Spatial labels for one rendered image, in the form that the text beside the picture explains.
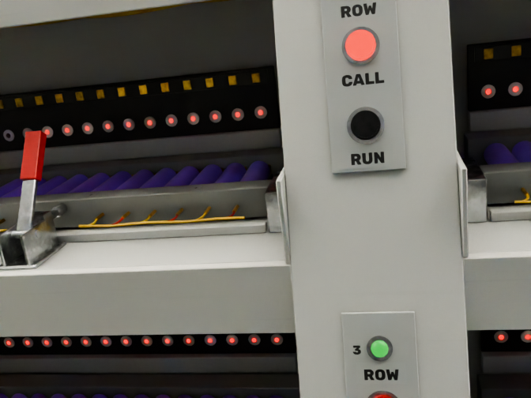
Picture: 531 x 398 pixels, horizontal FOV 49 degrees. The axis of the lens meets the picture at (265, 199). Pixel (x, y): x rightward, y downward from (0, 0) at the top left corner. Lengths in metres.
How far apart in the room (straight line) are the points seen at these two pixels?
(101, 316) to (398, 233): 0.19
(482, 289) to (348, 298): 0.07
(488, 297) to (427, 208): 0.06
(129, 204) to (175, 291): 0.10
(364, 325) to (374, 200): 0.07
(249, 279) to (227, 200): 0.08
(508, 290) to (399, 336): 0.06
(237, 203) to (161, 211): 0.06
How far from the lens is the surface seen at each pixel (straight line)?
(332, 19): 0.34
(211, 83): 0.52
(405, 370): 0.35
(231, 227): 0.39
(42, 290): 0.40
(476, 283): 0.34
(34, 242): 0.41
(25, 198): 0.43
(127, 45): 0.59
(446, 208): 0.33
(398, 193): 0.33
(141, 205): 0.43
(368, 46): 0.33
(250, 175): 0.45
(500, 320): 0.36
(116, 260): 0.39
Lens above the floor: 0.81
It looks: 3 degrees down
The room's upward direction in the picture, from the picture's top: 4 degrees counter-clockwise
